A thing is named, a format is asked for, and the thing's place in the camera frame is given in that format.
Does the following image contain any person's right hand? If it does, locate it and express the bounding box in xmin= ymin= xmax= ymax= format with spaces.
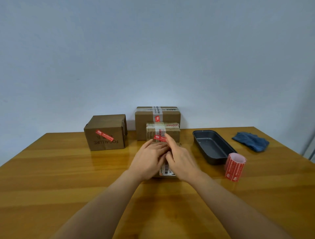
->
xmin=164 ymin=133 xmax=205 ymax=185

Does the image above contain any person's left hand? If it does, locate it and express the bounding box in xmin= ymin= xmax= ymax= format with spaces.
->
xmin=127 ymin=139 xmax=171 ymax=183

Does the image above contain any small cardboard box barcode label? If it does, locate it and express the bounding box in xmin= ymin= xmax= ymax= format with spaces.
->
xmin=152 ymin=141 xmax=182 ymax=178

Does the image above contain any person's right forearm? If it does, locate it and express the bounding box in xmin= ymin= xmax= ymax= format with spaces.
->
xmin=189 ymin=172 xmax=294 ymax=239

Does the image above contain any person's left forearm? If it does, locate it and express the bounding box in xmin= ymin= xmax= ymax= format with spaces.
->
xmin=50 ymin=170 xmax=144 ymax=239

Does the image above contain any medium cardboard box clear tape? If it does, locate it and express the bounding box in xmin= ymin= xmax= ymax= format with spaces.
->
xmin=146 ymin=122 xmax=181 ymax=143

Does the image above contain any large cardboard box white tape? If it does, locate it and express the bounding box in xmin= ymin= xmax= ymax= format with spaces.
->
xmin=135 ymin=106 xmax=181 ymax=141

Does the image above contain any dark rectangular baking pan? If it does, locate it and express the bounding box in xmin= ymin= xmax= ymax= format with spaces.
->
xmin=192 ymin=130 xmax=237 ymax=165

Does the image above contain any long red sticker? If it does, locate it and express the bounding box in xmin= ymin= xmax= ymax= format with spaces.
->
xmin=95 ymin=130 xmax=115 ymax=142

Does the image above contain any cardboard box with printed lettering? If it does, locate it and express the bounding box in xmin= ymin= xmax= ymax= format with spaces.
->
xmin=84 ymin=114 xmax=128 ymax=151

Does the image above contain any roll of red stickers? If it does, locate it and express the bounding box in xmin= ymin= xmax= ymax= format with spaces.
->
xmin=224 ymin=153 xmax=247 ymax=182

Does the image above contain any blue cloth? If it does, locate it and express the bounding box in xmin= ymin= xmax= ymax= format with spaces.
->
xmin=232 ymin=132 xmax=270 ymax=153

